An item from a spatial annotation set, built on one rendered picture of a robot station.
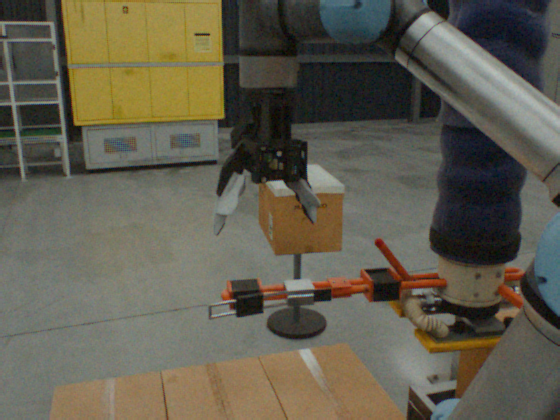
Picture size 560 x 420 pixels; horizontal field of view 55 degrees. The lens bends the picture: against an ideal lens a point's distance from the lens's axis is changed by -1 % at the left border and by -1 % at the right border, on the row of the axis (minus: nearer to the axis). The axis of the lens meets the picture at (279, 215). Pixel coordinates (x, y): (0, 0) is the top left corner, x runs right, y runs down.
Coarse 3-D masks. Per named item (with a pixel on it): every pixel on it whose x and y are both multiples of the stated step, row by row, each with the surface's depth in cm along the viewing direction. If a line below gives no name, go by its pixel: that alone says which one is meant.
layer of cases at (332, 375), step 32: (288, 352) 231; (320, 352) 231; (352, 352) 231; (96, 384) 208; (128, 384) 208; (160, 384) 208; (192, 384) 208; (224, 384) 209; (256, 384) 209; (288, 384) 209; (320, 384) 209; (352, 384) 209; (64, 416) 190; (96, 416) 190; (128, 416) 190; (160, 416) 190; (192, 416) 190; (224, 416) 190; (256, 416) 190; (288, 416) 190; (320, 416) 190; (352, 416) 190; (384, 416) 190
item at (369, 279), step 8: (368, 272) 144; (376, 272) 144; (384, 272) 144; (392, 272) 142; (368, 280) 137; (376, 280) 139; (384, 280) 139; (392, 280) 139; (400, 280) 137; (368, 288) 137; (376, 288) 136; (384, 288) 136; (392, 288) 137; (400, 288) 138; (368, 296) 138; (376, 296) 136; (384, 296) 137; (392, 296) 137; (400, 296) 139
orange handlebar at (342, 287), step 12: (420, 276) 144; (432, 276) 145; (504, 276) 144; (516, 276) 145; (264, 288) 137; (276, 288) 138; (336, 288) 136; (348, 288) 137; (360, 288) 137; (408, 288) 140; (420, 288) 141; (504, 288) 136; (264, 300) 134; (516, 300) 130
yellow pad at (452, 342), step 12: (456, 324) 137; (420, 336) 138; (432, 336) 136; (456, 336) 136; (468, 336) 136; (480, 336) 136; (492, 336) 136; (432, 348) 132; (444, 348) 133; (456, 348) 134; (468, 348) 134; (480, 348) 135
